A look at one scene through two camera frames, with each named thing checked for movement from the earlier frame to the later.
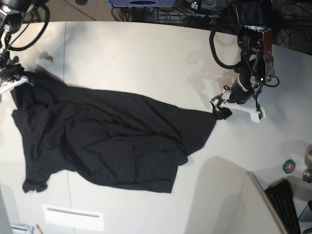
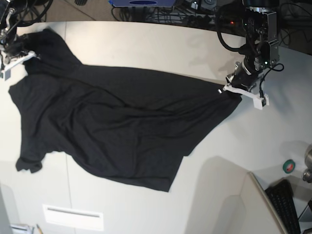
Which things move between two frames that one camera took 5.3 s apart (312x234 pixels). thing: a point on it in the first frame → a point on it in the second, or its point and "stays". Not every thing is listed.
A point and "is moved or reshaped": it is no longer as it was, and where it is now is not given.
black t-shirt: [104, 139] is moved or reshaped
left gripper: [10, 70] → [12, 47]
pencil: [40, 231] stays
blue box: [143, 3] stays
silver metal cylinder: [307, 173] stays
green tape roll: [288, 166] stays
